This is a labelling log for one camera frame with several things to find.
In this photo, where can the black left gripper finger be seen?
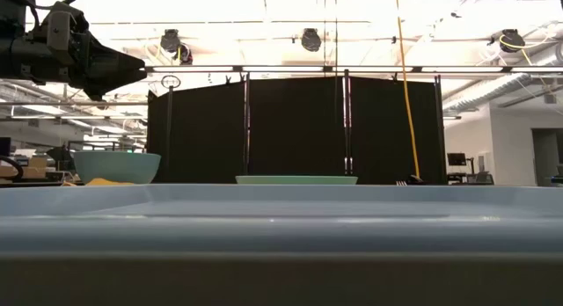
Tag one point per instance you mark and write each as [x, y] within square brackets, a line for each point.
[97, 94]
[114, 68]

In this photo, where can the teal bowl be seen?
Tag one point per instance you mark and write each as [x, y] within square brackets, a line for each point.
[116, 167]

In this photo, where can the yellow cloth napkin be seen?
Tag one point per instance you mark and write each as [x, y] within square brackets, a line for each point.
[103, 182]

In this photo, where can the teal plate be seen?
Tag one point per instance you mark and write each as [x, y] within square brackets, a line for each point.
[294, 180]

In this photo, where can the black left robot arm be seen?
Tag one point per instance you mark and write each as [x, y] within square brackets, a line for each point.
[9, 16]

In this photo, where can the LED light bar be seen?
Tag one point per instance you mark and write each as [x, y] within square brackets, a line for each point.
[281, 69]

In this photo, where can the black partition screen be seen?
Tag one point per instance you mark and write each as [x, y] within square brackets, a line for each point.
[294, 130]

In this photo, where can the black desk monitor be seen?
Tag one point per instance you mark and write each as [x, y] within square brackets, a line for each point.
[456, 159]

